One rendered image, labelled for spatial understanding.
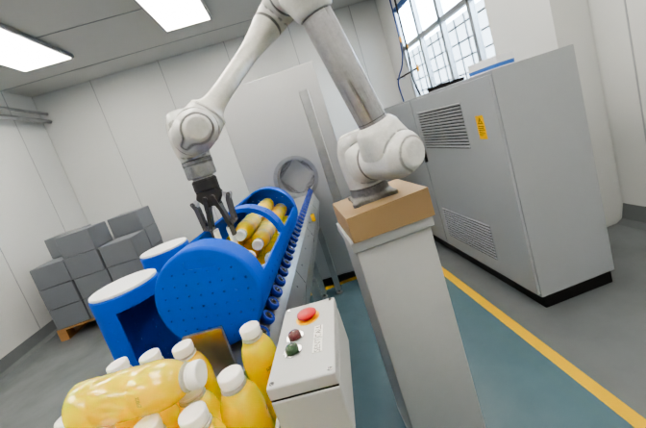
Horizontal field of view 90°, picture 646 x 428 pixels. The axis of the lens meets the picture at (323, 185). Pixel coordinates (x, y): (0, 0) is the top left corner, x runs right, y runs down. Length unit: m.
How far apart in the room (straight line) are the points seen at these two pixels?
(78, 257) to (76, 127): 2.80
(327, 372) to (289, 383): 0.05
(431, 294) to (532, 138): 1.16
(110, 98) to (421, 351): 6.18
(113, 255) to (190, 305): 3.72
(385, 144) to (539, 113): 1.30
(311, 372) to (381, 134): 0.74
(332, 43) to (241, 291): 0.75
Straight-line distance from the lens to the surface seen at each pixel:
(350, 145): 1.22
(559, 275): 2.46
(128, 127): 6.58
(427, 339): 1.45
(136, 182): 6.58
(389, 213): 1.19
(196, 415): 0.57
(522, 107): 2.13
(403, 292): 1.33
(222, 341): 0.88
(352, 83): 1.06
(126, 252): 4.57
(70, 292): 5.01
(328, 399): 0.53
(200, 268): 0.90
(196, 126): 0.84
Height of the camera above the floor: 1.41
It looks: 9 degrees down
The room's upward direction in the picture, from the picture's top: 18 degrees counter-clockwise
